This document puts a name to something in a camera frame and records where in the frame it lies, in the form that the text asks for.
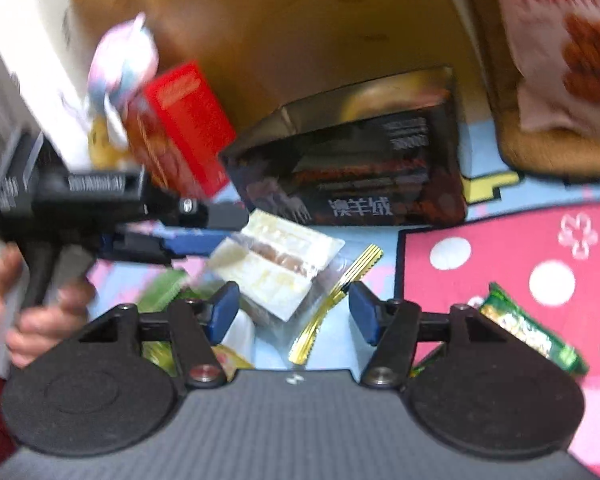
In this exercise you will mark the red gift box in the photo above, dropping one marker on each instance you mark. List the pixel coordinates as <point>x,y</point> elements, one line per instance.
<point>185,130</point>

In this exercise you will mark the green snack packet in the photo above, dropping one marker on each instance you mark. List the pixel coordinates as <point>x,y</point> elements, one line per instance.
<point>165,287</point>
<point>530,330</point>

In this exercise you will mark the brown seat cushion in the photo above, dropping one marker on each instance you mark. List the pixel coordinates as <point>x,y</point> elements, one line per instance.
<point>530,152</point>

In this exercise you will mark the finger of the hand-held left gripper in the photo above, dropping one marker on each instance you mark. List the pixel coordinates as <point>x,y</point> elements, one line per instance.
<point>205,214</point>
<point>180,246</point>

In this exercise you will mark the black cardboard box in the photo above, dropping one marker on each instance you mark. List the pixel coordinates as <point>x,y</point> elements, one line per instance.
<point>360,170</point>

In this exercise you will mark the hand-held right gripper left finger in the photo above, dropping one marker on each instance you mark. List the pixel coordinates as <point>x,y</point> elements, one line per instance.
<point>224,311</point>

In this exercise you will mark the person's left hand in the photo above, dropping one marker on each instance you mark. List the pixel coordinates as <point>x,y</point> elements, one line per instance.
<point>50,322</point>

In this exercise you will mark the pink fried twist snack bag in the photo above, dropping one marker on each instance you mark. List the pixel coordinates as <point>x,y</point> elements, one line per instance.
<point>545,35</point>

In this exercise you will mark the wooden board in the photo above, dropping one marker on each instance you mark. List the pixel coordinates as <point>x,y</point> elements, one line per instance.
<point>280,35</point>

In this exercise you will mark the yellow white snack packet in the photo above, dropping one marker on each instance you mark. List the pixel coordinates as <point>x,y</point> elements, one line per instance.
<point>237,337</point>

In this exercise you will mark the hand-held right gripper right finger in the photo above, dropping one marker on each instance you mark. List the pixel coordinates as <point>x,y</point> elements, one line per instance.
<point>362,310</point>

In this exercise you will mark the yellow duck plush toy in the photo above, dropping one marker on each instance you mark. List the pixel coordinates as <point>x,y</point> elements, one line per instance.
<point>100,146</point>

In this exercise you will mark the pink blue plush toy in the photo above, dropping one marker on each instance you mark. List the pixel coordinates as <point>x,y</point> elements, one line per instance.
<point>125,65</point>

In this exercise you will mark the white cake packet gold edged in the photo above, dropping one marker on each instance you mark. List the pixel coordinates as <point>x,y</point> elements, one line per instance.
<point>275,265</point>

